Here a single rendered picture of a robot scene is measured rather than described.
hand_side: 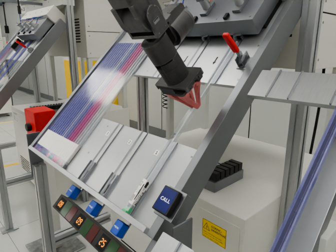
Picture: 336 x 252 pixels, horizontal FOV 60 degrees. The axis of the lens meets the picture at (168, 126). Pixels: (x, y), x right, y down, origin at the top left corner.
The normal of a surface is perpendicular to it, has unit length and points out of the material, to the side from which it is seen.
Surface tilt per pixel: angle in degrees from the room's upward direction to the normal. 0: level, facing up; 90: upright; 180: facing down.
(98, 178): 45
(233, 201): 0
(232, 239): 90
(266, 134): 90
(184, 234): 90
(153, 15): 90
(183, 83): 40
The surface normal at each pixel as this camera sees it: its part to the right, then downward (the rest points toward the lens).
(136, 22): -0.63, 0.58
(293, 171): -0.73, 0.18
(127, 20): -0.69, 0.40
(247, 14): -0.52, -0.56
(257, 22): 0.68, 0.19
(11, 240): 0.00, -0.97
